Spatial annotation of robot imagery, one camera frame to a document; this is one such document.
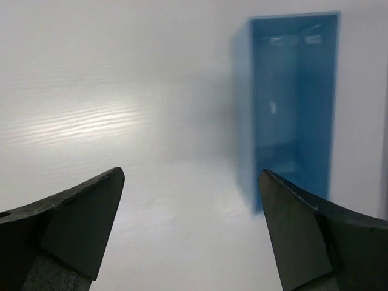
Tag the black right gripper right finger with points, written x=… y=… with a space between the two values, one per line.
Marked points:
x=319 y=245

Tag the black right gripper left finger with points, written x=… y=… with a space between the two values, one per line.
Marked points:
x=58 y=243

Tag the blue plastic box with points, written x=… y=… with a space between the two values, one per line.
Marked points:
x=284 y=72

